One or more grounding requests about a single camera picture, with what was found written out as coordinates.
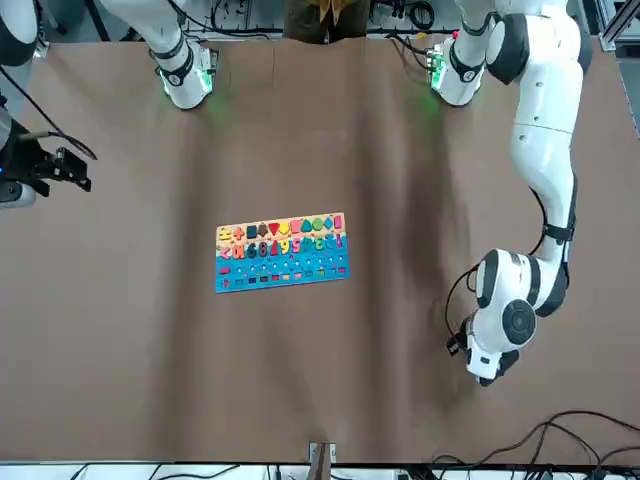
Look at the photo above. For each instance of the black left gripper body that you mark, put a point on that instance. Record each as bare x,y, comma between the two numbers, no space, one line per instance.
454,345

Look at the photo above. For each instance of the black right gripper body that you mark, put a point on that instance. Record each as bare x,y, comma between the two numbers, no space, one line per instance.
22,157

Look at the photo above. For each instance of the colourful wooden toy board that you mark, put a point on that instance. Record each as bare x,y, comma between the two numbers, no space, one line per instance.
300,270

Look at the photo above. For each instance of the orange number ten piece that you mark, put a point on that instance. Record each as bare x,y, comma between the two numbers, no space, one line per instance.
241,251

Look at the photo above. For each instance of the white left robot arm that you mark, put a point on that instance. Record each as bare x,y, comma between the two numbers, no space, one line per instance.
545,125

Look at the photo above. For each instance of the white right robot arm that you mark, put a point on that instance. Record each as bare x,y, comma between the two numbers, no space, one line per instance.
185,85

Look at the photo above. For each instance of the yellow equals sign piece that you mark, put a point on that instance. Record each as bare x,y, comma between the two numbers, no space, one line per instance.
224,232

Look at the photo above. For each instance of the blue number two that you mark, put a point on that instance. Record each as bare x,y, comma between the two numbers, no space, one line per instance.
330,241

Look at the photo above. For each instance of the pink greater-than sign piece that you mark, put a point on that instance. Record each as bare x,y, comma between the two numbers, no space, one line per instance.
225,252

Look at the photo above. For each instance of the green number three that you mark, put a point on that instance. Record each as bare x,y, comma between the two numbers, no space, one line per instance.
319,242

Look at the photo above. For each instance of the orange plus sign piece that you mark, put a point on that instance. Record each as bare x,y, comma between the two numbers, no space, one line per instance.
239,231

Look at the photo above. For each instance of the blue shape piece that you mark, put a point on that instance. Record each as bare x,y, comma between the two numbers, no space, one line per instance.
328,223

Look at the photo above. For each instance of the teal number four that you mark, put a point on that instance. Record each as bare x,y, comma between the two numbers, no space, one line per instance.
308,243

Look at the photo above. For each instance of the green circle piece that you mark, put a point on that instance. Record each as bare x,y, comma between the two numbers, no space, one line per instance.
317,224

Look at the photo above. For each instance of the teal square piece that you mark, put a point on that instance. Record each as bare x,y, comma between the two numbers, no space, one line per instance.
253,231

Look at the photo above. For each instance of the pink number five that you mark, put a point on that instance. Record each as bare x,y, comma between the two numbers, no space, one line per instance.
297,244

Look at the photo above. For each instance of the teal heart piece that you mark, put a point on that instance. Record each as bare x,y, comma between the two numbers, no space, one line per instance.
307,226

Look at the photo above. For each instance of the teal number nine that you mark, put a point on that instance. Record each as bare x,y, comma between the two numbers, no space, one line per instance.
254,249

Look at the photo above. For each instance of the yellow number six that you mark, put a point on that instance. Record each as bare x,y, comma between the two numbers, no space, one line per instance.
286,246

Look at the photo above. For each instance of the pink shape piece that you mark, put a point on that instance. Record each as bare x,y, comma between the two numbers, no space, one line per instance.
296,227

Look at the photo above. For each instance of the purple number eight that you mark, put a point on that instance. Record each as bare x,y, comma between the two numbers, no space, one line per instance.
265,248

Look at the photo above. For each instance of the red number seven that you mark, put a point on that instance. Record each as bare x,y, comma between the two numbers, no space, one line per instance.
275,247

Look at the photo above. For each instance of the yellow pentagon piece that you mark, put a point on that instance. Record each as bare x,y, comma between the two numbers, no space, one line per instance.
286,228

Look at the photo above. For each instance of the red triangle piece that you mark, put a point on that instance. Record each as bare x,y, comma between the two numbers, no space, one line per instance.
275,229

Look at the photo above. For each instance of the person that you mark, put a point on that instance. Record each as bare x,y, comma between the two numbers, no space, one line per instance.
325,20

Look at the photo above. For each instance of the aluminium frame rail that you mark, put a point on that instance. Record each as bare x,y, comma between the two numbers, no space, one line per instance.
44,50
617,25

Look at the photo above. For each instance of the aluminium frame post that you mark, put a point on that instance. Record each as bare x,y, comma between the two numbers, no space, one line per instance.
322,460

